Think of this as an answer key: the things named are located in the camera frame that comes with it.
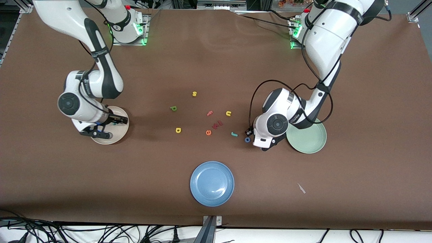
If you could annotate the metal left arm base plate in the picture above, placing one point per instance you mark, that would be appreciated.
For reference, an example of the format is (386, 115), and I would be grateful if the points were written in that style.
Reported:
(294, 46)

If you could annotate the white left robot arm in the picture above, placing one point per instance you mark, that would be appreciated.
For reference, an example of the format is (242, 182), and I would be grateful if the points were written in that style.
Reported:
(327, 37)

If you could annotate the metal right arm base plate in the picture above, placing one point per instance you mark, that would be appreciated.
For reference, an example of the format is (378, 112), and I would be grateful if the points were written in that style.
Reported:
(130, 44)

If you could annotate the dark aluminium frame structure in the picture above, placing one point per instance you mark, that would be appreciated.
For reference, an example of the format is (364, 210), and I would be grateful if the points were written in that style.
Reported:
(260, 4)

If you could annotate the small grey paper scrap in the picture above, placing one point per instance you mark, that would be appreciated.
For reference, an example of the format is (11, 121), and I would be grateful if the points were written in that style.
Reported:
(301, 188)

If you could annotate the orange decorative object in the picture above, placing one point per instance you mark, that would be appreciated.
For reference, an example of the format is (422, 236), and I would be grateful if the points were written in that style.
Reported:
(287, 3)

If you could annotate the beige round plate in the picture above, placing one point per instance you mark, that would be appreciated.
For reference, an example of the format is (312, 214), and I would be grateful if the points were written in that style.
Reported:
(119, 133)

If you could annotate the brown table cover sheet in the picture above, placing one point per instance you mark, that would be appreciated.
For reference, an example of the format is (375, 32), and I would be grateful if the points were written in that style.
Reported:
(216, 67)

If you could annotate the blue round plate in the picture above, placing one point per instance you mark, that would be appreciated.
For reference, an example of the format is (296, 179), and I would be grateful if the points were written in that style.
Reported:
(212, 184)

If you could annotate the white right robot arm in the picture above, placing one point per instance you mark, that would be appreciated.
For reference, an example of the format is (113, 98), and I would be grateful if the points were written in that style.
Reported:
(67, 13)

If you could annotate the grey metal camera post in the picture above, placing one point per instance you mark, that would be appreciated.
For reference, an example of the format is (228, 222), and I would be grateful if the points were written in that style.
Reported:
(211, 233)

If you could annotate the black power plug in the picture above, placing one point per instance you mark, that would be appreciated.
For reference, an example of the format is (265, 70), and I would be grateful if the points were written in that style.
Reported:
(175, 238)

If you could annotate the grey metal box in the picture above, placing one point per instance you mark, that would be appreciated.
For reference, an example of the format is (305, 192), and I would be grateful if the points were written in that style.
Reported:
(219, 5)

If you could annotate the pale green round plate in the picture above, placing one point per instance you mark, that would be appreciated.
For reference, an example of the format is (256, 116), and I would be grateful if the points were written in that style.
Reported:
(310, 140)

